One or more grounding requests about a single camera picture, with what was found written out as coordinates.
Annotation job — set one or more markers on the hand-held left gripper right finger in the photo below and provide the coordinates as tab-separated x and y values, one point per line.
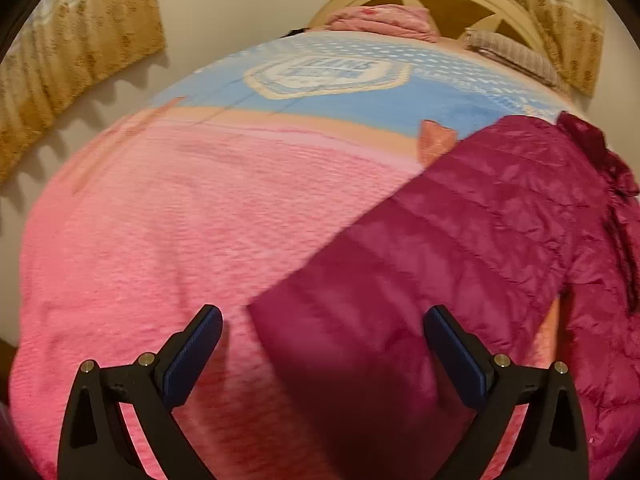
457	360

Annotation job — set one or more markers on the folded pink floral cloth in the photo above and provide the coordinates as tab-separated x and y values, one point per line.
390	20

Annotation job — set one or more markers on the beige floral curtain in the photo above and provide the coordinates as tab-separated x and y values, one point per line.
560	20
75	50

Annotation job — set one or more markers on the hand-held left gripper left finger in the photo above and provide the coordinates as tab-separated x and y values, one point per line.
194	356

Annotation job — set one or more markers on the magenta quilted puffer jacket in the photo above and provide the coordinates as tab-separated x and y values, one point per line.
475	235

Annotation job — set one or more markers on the striped pillow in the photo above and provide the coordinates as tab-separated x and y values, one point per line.
515	55

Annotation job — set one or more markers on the pink and blue printed blanket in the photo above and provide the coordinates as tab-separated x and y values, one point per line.
175	210

